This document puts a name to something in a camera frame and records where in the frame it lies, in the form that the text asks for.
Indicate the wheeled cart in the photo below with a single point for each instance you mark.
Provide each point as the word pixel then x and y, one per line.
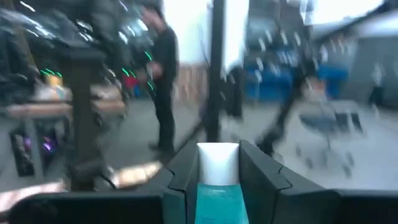
pixel 320 121

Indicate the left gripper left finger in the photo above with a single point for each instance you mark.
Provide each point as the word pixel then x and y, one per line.
pixel 180 193

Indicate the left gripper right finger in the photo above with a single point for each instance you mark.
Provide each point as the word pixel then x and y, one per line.
pixel 258 186

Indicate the teal toothpaste tube white cap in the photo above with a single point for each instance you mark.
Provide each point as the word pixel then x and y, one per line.
pixel 219 199

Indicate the person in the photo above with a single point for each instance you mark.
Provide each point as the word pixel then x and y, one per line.
pixel 164 77

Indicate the black upright post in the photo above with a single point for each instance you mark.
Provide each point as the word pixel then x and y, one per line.
pixel 215 77
pixel 82 124

